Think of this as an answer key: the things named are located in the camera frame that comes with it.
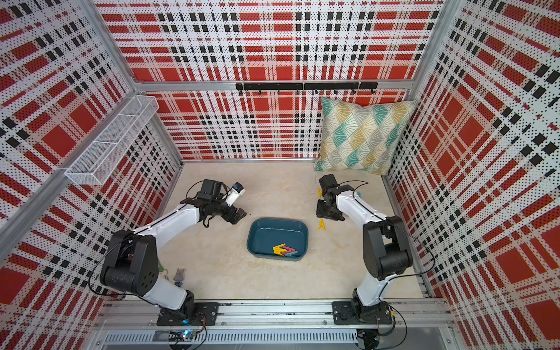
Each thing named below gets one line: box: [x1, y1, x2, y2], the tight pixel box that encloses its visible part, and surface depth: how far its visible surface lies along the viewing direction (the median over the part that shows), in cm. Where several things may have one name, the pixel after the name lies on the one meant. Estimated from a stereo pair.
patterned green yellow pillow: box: [315, 96, 418, 176], surface depth 95 cm
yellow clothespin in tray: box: [272, 242, 299, 257], surface depth 90 cm
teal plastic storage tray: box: [246, 217, 310, 262], surface depth 91 cm
